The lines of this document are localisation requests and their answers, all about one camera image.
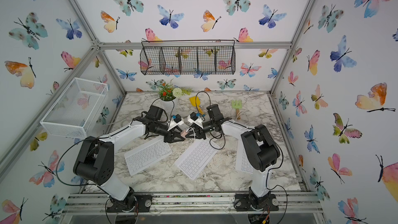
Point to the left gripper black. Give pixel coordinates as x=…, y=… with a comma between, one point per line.
x=171, y=138

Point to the white keyboard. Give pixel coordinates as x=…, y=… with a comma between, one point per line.
x=242, y=163
x=146, y=155
x=196, y=157

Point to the pink USB charger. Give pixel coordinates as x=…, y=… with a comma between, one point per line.
x=184, y=133

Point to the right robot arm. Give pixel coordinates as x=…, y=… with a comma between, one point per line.
x=260, y=148

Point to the black wire wall basket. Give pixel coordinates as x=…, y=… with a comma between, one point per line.
x=188, y=57

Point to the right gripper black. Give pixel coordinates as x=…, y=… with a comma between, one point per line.
x=198, y=131

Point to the white mesh wall basket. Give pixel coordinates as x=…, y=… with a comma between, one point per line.
x=76, y=110

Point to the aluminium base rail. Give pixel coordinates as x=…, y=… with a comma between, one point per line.
x=291, y=202

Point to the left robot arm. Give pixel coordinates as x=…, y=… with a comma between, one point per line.
x=95, y=161

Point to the potted plant white pot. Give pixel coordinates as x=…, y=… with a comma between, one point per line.
x=170, y=92

